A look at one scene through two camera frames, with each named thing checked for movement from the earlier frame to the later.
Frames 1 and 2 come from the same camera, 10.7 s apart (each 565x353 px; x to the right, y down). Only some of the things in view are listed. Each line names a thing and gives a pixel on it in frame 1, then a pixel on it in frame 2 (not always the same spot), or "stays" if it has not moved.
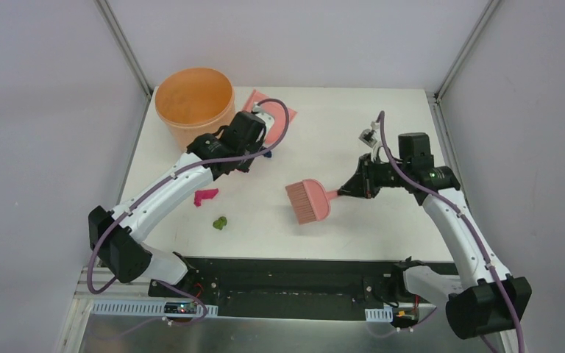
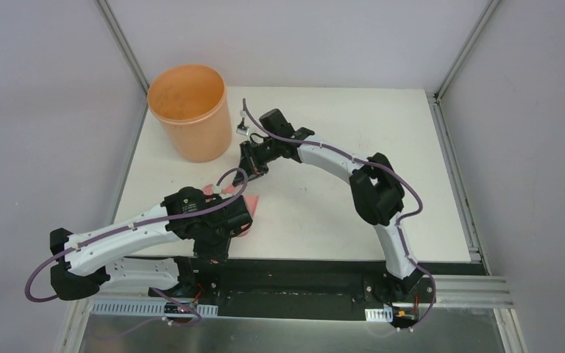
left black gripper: [261, 145] → [239, 212]
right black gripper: [363, 183] → [250, 166]
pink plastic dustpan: [277, 129] → [251, 201]
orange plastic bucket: [192, 101] stays
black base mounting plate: [296, 289] stays
